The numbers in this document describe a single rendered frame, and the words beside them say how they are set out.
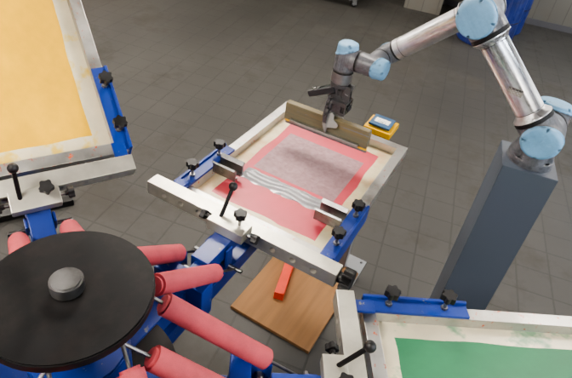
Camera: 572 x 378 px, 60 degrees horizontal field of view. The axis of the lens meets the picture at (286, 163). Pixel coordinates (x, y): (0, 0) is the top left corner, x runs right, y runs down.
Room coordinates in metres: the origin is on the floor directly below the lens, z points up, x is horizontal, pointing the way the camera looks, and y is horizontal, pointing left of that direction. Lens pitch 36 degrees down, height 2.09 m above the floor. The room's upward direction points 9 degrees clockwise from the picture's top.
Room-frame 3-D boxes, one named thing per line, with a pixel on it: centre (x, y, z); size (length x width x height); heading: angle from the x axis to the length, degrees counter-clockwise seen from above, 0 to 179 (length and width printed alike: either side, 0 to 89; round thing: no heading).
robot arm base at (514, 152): (1.49, -0.83, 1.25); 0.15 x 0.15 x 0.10
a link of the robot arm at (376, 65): (1.64, -0.25, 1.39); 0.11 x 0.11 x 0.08; 64
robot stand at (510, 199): (1.49, -0.83, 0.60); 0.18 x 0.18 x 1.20; 76
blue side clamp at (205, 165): (1.43, 0.28, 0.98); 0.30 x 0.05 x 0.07; 156
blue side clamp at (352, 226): (1.21, -0.23, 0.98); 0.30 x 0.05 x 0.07; 156
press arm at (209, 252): (1.02, 0.16, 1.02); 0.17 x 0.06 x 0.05; 156
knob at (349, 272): (0.98, -0.21, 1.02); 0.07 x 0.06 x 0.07; 156
